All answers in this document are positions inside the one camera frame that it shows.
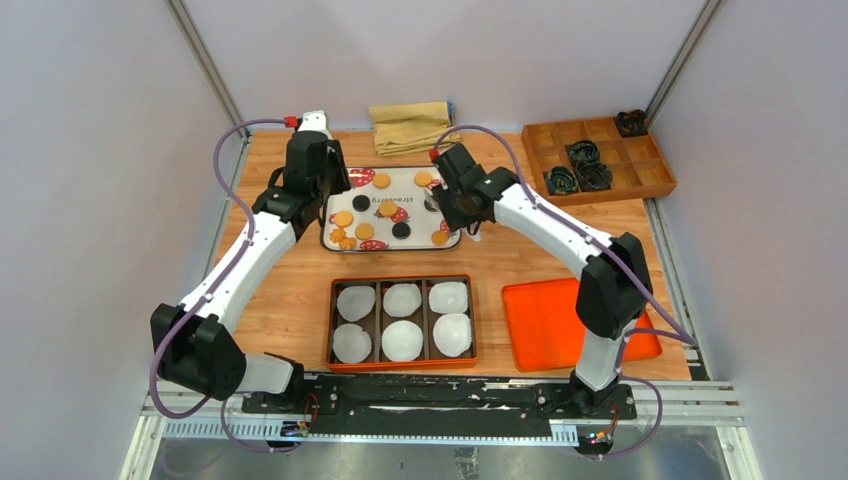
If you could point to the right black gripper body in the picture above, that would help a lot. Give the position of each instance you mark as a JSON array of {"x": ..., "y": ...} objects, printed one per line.
[{"x": 452, "y": 206}]

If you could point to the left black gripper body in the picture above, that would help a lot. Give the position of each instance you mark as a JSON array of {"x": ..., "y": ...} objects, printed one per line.
[{"x": 335, "y": 180}]

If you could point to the black sandwich cookie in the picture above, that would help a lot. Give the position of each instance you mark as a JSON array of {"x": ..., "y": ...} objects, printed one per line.
[
  {"x": 361, "y": 203},
  {"x": 401, "y": 230}
]

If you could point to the orange compartment cookie box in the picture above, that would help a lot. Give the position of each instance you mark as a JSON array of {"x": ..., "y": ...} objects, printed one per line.
[{"x": 377, "y": 321}]

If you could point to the metal tweezers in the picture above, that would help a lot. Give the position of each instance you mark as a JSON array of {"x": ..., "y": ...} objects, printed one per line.
[{"x": 459, "y": 214}]

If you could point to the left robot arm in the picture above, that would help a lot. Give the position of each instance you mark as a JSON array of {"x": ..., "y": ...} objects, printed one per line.
[{"x": 193, "y": 340}]

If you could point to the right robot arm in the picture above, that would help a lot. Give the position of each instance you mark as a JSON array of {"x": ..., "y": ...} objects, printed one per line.
[{"x": 614, "y": 284}]

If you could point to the strawberry print white tray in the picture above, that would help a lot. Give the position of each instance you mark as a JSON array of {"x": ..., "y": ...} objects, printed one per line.
[{"x": 411, "y": 209}]

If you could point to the folded beige cloth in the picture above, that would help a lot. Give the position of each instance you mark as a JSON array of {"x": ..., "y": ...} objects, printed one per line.
[{"x": 407, "y": 128}]

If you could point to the white paper cupcake liner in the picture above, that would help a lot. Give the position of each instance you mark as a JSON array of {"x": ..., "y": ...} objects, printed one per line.
[
  {"x": 351, "y": 344},
  {"x": 355, "y": 302},
  {"x": 402, "y": 341},
  {"x": 452, "y": 334},
  {"x": 449, "y": 298},
  {"x": 402, "y": 300}
]

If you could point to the orange box lid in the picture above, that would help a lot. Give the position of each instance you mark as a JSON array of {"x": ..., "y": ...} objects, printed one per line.
[{"x": 545, "y": 331}]

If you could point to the wooden compartment organizer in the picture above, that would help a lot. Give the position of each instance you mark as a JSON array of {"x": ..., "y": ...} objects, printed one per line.
[{"x": 639, "y": 168}]

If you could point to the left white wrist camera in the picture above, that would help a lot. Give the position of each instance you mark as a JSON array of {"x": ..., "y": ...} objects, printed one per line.
[{"x": 315, "y": 121}]

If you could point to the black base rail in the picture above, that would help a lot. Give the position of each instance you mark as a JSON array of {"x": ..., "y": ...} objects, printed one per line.
[{"x": 435, "y": 406}]

